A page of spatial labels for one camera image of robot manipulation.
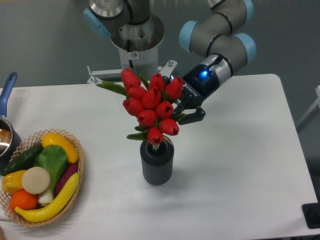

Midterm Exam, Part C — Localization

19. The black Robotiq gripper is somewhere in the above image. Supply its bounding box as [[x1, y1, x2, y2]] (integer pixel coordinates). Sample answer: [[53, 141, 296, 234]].
[[162, 64, 220, 125]]

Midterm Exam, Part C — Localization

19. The red tulip bouquet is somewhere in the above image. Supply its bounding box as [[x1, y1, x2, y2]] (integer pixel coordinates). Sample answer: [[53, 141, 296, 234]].
[[97, 68, 185, 153]]

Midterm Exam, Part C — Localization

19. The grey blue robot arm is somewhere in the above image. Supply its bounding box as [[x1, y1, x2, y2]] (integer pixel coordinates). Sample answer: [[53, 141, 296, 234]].
[[83, 0, 257, 125]]

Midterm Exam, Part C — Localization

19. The dark grey ribbed vase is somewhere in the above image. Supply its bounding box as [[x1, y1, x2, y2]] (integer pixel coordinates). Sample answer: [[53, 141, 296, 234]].
[[140, 136, 175, 186]]

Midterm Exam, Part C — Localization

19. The purple eggplant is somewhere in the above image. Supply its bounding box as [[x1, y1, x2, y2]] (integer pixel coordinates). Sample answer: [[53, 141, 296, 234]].
[[54, 163, 78, 196]]

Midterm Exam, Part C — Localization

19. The yellow squash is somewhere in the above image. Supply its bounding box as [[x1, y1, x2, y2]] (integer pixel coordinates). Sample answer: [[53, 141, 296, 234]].
[[41, 132, 79, 164]]

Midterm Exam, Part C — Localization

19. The green leafy cabbage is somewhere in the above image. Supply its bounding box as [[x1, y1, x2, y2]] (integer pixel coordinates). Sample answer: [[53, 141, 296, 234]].
[[33, 145, 68, 207]]

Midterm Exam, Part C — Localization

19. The woven wicker basket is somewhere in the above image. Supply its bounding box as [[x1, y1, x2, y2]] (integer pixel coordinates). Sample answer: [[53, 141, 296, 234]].
[[0, 129, 84, 227]]

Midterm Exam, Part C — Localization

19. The beige round disc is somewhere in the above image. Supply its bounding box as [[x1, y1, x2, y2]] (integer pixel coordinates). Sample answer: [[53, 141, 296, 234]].
[[21, 166, 51, 195]]

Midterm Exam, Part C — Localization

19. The green cucumber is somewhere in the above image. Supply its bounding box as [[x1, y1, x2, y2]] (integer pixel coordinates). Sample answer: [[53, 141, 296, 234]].
[[0, 144, 44, 176]]

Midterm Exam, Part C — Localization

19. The black device at edge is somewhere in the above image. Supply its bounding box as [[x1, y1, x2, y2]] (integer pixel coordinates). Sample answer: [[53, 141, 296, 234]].
[[301, 202, 320, 229]]

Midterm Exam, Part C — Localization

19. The yellow banana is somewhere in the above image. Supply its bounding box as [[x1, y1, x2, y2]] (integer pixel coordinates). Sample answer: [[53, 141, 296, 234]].
[[15, 172, 80, 223]]

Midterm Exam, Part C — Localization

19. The yellow bell pepper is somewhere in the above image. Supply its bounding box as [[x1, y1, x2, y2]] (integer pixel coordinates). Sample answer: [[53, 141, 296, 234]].
[[1, 170, 26, 195]]

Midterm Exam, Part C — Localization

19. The orange fruit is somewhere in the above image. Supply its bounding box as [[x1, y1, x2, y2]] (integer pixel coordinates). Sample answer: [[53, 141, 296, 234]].
[[10, 190, 38, 213]]

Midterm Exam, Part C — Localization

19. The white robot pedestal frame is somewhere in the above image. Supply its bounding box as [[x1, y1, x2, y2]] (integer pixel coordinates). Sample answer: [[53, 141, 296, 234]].
[[83, 6, 165, 78]]

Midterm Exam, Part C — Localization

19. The white post at right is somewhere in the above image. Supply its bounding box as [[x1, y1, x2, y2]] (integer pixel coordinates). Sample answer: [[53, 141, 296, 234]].
[[296, 85, 320, 134]]

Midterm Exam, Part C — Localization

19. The blue handled saucepan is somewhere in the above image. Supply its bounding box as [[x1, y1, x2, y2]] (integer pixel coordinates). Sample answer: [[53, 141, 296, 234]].
[[0, 72, 21, 171]]

